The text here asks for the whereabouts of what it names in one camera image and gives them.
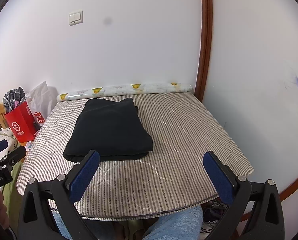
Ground rolled duck-print mat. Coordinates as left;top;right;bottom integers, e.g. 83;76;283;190
56;82;194;103

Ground white plastic bag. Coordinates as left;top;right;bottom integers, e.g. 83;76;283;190
25;81;55;120

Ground plaid cloth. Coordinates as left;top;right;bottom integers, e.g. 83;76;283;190
3;87;26;114

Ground brown wooden baseboard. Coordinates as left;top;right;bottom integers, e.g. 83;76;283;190
236;165;298;222

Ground striped quilted table cover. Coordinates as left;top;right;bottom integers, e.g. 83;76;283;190
16;91;255;222

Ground black sweatshirt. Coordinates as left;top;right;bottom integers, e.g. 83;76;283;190
63;97;154;163

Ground person's light blue pants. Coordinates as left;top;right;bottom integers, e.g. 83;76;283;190
51;204;204;240

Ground tangle of cables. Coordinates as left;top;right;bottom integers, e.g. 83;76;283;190
201;199;230;233

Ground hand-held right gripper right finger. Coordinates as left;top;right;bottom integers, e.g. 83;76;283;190
203;151;285;240

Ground red paper shopping bag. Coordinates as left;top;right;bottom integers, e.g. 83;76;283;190
4;101;39;143

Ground brown wooden wall trim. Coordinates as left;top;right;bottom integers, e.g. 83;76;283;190
194;0;213;103

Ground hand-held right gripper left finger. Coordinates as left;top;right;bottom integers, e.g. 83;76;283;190
18;150;101;240

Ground white bag with red label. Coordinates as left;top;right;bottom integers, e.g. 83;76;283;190
33;112;45;130

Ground white dotted cloth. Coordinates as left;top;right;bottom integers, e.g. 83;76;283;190
0;127;19;160

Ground white wall light switch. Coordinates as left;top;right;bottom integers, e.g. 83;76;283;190
68;10;84;26

